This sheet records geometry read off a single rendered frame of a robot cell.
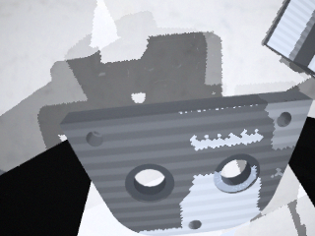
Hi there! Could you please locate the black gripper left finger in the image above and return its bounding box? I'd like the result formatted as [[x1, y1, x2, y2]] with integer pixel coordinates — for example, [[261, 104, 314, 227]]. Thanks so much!
[[0, 139, 92, 236]]

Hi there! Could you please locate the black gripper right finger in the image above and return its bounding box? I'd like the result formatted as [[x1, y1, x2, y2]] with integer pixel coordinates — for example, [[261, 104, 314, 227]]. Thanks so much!
[[287, 117, 315, 207]]

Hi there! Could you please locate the grey plate with two round holes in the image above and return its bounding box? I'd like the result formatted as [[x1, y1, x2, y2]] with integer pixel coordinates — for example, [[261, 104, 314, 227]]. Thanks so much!
[[60, 89, 314, 236]]

